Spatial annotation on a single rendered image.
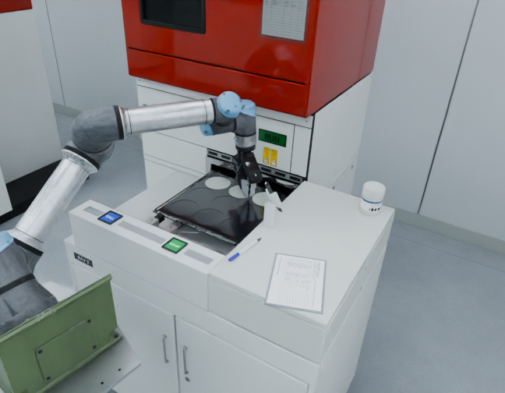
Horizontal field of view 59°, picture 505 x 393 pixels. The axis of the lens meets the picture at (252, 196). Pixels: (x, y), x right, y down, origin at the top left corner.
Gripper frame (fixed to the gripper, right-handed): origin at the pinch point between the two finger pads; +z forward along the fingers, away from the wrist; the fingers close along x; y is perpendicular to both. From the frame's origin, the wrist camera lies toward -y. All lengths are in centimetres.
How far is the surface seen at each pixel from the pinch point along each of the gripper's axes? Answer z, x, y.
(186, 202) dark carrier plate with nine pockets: 0.9, 22.0, 6.4
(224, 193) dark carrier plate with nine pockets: 1.6, 7.0, 7.4
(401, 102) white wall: 14, -142, 82
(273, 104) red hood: -32.2, -11.5, 3.4
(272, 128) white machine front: -21.1, -13.5, 8.4
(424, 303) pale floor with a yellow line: 98, -105, -2
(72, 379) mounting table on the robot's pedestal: 7, 68, -49
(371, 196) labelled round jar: -10.2, -29.8, -32.0
